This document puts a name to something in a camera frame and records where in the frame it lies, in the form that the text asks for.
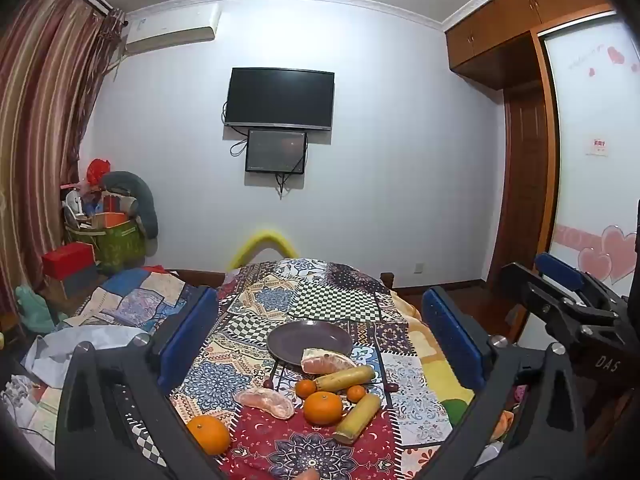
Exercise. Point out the dark purple plate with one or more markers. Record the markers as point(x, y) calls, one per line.
point(305, 340)

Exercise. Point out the small mandarin orange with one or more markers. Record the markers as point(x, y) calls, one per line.
point(356, 393)
point(305, 388)

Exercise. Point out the wooden bed frame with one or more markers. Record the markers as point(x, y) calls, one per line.
point(200, 276)

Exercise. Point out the white sliding wardrobe door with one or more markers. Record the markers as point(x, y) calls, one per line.
point(595, 110)

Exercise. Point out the yellow curved foam object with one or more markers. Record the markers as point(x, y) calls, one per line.
point(260, 237)

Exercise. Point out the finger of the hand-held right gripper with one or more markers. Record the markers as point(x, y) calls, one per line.
point(525, 285)
point(557, 267)

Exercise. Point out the green round object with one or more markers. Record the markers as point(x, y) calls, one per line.
point(454, 409)

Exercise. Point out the blue patchwork quilt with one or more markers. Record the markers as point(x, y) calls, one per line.
point(135, 295)

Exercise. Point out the green storage bag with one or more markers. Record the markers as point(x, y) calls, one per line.
point(117, 245)

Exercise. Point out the yellow sugarcane piece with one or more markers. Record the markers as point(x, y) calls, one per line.
point(347, 378)
point(357, 417)

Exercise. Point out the red box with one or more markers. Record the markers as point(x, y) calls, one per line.
point(67, 259)

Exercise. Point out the red paper label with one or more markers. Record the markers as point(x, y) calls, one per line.
point(599, 146)

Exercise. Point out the black wall television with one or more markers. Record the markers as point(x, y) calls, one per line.
point(280, 97)

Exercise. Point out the patchwork patterned tablecloth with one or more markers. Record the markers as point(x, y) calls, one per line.
point(300, 290)

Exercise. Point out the teal cloth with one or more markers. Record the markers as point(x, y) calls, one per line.
point(32, 310)

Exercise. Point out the grey curved pillow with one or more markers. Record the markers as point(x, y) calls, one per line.
point(145, 200)

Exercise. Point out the orange cloth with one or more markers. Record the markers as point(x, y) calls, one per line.
point(502, 424)

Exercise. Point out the white wall socket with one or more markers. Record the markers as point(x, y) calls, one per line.
point(419, 267)

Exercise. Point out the brown wooden door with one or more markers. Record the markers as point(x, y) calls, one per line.
point(527, 185)

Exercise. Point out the small black monitor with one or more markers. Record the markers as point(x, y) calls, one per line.
point(276, 151)

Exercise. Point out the red plastic bag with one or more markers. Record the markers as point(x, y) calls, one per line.
point(97, 170)

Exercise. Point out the white crumpled cloth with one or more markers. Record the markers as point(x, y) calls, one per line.
point(65, 345)

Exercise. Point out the orange cardboard box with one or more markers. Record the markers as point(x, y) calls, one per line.
point(111, 220)

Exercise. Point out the white air conditioner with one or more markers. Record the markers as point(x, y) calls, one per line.
point(170, 27)

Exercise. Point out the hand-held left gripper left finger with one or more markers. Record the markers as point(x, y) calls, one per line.
point(187, 340)

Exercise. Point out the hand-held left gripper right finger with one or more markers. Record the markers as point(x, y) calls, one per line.
point(450, 335)

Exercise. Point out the wooden wardrobe cabinets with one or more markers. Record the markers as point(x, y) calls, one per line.
point(510, 20)

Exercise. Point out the large orange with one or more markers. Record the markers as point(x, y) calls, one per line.
point(209, 434)
point(323, 407)

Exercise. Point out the striped brown curtain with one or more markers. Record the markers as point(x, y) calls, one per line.
point(40, 110)

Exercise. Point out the peeled pomelo segment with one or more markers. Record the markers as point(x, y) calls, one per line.
point(325, 360)
point(265, 402)

